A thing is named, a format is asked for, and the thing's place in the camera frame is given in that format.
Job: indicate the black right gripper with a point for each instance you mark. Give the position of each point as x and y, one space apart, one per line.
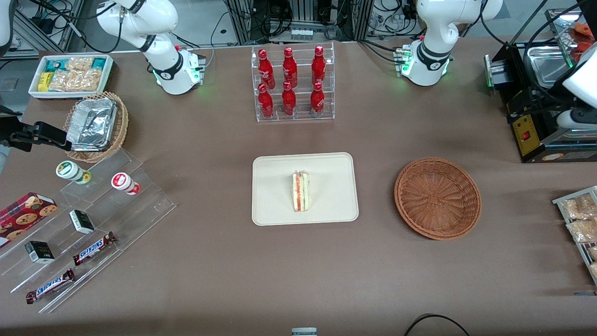
10 128

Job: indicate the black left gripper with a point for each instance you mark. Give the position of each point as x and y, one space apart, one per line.
544 101

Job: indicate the triangular sandwich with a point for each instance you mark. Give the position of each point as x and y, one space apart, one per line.
301 191

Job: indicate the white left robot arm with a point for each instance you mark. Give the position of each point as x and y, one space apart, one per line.
431 32

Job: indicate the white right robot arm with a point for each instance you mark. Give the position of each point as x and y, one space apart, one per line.
154 28

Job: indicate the light wicker basket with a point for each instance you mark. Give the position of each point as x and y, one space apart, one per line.
122 123

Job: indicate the brown wicker basket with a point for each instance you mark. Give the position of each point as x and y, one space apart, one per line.
436 198

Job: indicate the metal snack tray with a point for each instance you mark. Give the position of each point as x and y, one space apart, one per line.
580 249

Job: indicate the cream plastic tray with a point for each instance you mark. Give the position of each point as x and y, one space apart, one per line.
336 189

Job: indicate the green lid white cup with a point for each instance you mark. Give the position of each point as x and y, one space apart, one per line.
70 170

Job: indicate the black food warmer appliance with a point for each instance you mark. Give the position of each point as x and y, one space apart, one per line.
531 144

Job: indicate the aluminium foil container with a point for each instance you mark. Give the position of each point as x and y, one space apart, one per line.
93 123

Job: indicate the steel food pan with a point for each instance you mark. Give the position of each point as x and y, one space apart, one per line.
545 63

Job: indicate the white snack bin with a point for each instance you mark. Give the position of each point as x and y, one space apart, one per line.
33 88

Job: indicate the yellow snack packet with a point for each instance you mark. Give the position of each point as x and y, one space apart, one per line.
45 81

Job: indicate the clear bag of crackers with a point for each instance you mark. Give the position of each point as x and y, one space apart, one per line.
74 80

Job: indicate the teal snack packet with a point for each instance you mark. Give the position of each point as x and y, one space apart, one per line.
56 64
99 63

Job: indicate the red lid white cup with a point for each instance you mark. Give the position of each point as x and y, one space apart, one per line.
122 181

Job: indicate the red cookie box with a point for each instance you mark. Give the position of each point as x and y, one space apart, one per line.
23 214

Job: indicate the small black box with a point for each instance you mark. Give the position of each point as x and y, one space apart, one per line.
81 221
39 252

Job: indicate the orange fried food piece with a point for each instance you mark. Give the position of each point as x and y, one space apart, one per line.
583 29

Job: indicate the clear acrylic stepped display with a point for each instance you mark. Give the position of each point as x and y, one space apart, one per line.
140 207

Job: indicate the clear bag of snacks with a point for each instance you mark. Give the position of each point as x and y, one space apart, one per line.
583 231
578 207

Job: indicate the snickers chocolate bar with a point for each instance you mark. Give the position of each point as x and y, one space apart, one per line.
93 248
50 285

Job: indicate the red cola bottle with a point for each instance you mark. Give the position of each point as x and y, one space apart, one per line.
317 101
318 65
266 70
288 101
289 67
266 103

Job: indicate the clear acrylic bottle rack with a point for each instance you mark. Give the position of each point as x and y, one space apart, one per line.
301 70

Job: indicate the white power strip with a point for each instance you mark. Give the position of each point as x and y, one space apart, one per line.
301 34

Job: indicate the small grey object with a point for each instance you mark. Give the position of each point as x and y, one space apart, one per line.
304 332

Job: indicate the aluminium frame rack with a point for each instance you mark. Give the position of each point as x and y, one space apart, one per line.
242 18

